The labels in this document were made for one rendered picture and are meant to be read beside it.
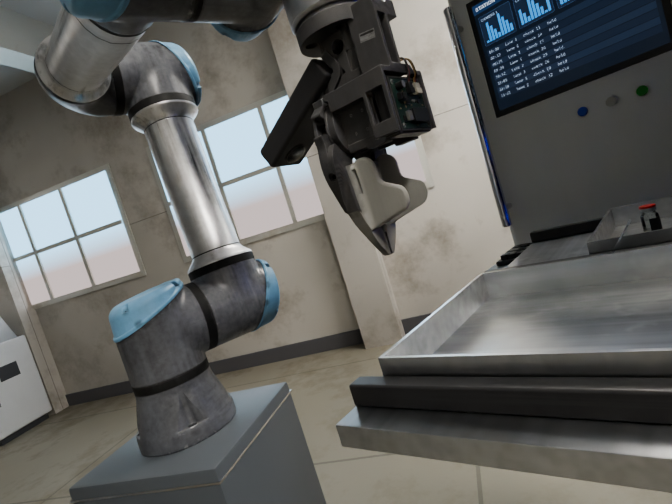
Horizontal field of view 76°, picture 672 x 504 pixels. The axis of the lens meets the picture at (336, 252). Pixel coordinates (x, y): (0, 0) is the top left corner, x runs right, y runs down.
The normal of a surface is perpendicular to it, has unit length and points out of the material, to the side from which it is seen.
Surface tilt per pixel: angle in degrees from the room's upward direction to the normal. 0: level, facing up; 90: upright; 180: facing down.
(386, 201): 93
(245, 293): 83
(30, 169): 90
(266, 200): 90
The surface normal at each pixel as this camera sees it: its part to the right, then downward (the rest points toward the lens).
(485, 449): -0.59, 0.25
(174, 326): 0.58, -0.16
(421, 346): 0.75, -0.18
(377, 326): -0.26, 0.15
